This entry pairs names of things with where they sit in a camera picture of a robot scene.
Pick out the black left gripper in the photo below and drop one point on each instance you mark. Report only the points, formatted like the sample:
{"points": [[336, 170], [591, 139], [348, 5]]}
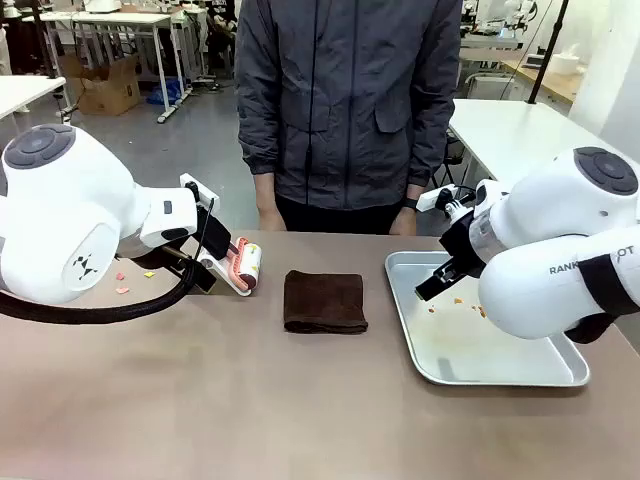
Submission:
{"points": [[216, 235]]}

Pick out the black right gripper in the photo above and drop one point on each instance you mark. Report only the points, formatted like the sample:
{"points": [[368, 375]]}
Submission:
{"points": [[467, 245]]}

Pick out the pink and white lint roller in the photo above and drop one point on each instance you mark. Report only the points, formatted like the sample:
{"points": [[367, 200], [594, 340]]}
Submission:
{"points": [[253, 260]]}

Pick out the dark brown towel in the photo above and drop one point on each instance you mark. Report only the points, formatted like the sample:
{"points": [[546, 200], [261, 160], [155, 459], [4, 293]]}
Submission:
{"points": [[325, 300]]}

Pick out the person's left forearm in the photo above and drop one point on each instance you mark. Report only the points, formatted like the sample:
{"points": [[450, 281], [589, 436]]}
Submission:
{"points": [[415, 191]]}

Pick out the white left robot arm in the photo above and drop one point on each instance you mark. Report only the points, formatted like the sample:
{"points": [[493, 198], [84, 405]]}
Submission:
{"points": [[75, 210]]}

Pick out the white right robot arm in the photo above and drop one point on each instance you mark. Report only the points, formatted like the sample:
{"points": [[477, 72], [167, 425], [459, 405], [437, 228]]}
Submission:
{"points": [[550, 225]]}

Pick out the person's right hand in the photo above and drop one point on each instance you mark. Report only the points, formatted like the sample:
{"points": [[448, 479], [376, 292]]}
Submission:
{"points": [[271, 217]]}

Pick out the person's left hand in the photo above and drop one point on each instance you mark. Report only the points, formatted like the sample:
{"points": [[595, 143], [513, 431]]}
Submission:
{"points": [[401, 224]]}

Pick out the white folding stand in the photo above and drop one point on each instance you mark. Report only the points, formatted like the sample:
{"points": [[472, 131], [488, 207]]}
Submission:
{"points": [[218, 270]]}

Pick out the silver metal tray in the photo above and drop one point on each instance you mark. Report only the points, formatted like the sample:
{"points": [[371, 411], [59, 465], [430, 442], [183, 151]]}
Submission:
{"points": [[450, 345]]}

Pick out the black wrist watch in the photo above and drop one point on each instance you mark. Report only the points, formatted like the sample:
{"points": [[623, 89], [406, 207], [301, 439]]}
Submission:
{"points": [[410, 203]]}

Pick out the black trousers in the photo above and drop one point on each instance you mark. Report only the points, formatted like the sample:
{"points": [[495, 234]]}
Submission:
{"points": [[340, 220]]}

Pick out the blue plastic bag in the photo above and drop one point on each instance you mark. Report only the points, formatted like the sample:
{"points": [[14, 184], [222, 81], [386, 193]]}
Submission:
{"points": [[165, 92]]}

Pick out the large white table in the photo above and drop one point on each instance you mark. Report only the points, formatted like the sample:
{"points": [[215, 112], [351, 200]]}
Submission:
{"points": [[510, 130]]}

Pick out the open cardboard box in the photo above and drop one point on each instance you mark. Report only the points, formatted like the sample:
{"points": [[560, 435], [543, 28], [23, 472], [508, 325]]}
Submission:
{"points": [[105, 87]]}

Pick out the person in grey jacket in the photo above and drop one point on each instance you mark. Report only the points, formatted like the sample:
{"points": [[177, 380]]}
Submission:
{"points": [[345, 100]]}

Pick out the seated person in dark clothes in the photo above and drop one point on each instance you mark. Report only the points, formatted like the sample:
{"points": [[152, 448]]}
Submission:
{"points": [[220, 30]]}

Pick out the wooden top desk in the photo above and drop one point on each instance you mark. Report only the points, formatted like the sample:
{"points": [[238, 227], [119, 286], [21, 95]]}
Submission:
{"points": [[545, 75]]}

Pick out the long white desk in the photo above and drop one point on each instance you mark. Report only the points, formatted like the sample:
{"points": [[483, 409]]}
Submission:
{"points": [[115, 20]]}

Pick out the small white table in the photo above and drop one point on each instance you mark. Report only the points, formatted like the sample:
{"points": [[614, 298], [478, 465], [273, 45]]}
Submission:
{"points": [[25, 92]]}

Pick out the white tissue pack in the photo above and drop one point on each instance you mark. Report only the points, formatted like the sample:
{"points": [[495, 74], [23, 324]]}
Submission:
{"points": [[565, 62]]}

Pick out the black slanted pole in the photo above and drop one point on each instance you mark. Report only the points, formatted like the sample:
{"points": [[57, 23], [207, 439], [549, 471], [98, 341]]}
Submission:
{"points": [[547, 50]]}

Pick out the black upright pole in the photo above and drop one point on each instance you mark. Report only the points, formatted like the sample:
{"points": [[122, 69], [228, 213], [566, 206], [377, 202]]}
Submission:
{"points": [[44, 40]]}

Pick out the white lab equipment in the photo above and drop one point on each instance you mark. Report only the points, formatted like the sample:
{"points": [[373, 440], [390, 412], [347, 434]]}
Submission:
{"points": [[500, 22]]}

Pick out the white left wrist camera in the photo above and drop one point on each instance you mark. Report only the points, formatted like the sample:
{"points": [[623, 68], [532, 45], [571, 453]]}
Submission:
{"points": [[199, 187]]}

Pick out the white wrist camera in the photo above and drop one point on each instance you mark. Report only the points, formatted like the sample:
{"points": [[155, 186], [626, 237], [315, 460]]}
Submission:
{"points": [[199, 187], [432, 197]]}

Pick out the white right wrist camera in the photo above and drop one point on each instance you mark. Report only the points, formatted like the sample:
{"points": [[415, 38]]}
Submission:
{"points": [[432, 197]]}

